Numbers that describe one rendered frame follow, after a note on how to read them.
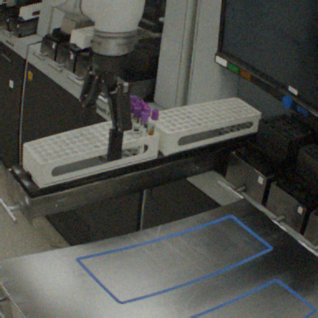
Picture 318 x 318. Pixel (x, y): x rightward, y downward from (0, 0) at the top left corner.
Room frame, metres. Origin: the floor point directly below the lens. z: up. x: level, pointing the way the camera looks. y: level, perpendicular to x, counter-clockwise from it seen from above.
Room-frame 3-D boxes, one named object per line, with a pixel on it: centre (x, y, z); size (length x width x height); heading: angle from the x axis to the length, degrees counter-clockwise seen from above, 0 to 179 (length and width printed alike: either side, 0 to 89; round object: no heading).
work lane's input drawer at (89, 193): (1.33, 0.04, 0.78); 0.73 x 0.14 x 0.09; 130
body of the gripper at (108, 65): (1.26, 0.12, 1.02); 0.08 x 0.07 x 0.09; 40
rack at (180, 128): (1.44, -0.09, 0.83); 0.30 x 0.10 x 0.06; 130
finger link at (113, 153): (1.22, 0.09, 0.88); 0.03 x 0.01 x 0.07; 130
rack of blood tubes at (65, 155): (1.24, 0.15, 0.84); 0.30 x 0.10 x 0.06; 130
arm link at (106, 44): (1.26, 0.12, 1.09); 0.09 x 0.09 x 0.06
